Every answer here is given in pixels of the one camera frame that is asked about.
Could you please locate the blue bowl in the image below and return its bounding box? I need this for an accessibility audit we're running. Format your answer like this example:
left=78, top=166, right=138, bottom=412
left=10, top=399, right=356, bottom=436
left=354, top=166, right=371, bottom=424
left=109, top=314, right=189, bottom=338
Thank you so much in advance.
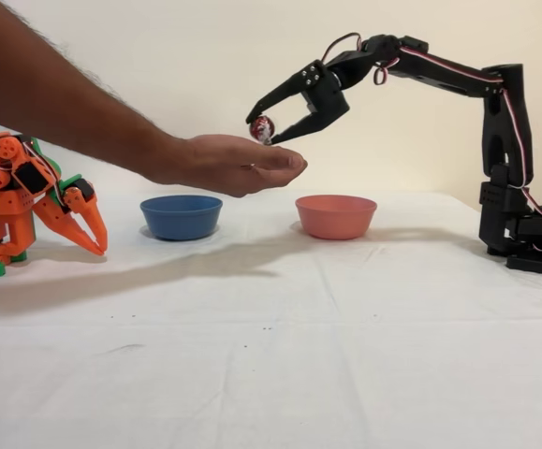
left=139, top=195, right=224, bottom=242

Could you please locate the person's hand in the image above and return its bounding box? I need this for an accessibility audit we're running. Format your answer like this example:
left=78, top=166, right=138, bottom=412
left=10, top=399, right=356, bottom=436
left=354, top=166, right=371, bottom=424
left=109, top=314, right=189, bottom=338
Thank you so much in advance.
left=170, top=133, right=309, bottom=199

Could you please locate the person's forearm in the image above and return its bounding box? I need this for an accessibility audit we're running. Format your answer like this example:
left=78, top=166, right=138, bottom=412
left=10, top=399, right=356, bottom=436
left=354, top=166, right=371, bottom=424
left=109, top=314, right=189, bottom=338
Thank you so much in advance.
left=0, top=0, right=183, bottom=188

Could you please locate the white tablecloth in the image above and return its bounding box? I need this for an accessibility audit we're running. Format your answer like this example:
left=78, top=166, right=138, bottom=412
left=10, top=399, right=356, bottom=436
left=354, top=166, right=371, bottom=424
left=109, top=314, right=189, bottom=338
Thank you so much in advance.
left=0, top=189, right=542, bottom=449

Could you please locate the pink bowl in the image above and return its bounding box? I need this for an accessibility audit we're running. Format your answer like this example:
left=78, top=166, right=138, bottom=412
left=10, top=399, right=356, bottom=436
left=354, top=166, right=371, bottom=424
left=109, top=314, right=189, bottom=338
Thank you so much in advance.
left=295, top=195, right=378, bottom=241

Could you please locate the red candy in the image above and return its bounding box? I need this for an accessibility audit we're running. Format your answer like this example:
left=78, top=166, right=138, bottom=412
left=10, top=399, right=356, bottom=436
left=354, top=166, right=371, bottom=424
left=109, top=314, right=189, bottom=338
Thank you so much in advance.
left=249, top=114, right=277, bottom=147

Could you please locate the red white black servo cable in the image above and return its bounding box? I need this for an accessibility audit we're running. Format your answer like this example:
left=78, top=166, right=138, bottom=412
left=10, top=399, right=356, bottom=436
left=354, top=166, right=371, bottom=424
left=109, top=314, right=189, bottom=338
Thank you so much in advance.
left=320, top=32, right=542, bottom=252

